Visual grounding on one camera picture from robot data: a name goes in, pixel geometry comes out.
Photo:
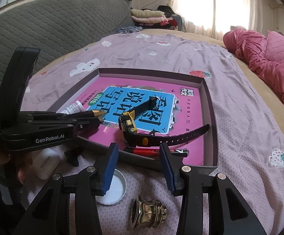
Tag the red black lighter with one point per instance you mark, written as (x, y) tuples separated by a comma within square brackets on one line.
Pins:
[(155, 153)]

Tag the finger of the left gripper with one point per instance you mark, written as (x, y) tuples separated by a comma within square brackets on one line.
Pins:
[(81, 125), (54, 116)]

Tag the white window curtain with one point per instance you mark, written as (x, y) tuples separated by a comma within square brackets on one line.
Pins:
[(213, 18)]

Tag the white plastic bottle cap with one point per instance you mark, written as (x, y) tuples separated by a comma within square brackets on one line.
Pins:
[(116, 192)]

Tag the black gold lipstick tube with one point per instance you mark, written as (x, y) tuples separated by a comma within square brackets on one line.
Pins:
[(87, 114)]

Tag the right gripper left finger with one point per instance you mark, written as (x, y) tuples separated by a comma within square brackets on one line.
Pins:
[(105, 167)]

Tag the pink blue children's book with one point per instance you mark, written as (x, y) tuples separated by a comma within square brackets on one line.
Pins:
[(178, 107)]

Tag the pink quilted duvet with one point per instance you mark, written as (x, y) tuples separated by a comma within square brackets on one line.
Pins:
[(264, 55)]

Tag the stack of folded clothes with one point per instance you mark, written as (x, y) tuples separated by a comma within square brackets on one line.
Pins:
[(161, 18)]

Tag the black yellow digital watch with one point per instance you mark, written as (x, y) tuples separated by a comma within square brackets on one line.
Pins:
[(146, 121)]

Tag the purple patterned bed sheet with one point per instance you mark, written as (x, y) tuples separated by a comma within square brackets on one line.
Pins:
[(250, 142)]

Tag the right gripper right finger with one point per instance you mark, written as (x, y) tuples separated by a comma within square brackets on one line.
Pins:
[(171, 168)]

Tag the grey quilted headboard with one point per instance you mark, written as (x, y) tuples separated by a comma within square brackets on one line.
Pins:
[(58, 27)]

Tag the small white pill bottle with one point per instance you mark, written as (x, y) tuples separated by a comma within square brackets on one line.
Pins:
[(75, 107)]

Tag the person's left hand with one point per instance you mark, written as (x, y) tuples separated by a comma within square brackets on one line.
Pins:
[(18, 165)]

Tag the white earbuds case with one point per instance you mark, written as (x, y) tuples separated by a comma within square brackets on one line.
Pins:
[(45, 163)]

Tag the shallow cardboard box tray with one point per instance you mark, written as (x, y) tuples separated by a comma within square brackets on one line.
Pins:
[(203, 151)]

